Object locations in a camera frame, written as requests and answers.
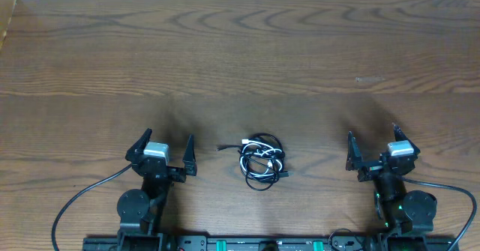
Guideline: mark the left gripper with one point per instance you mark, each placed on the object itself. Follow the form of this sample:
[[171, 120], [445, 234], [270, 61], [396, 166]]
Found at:
[[161, 168]]

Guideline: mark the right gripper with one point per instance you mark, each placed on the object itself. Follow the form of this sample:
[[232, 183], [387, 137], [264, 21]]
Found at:
[[354, 162]]

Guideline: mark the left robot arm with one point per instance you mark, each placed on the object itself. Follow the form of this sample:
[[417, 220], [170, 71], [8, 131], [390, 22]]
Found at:
[[140, 210]]

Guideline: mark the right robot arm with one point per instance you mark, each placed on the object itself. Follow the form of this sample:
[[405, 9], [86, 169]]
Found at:
[[408, 215]]

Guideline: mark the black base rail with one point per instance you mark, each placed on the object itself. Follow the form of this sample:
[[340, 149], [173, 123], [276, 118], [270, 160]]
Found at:
[[240, 243]]

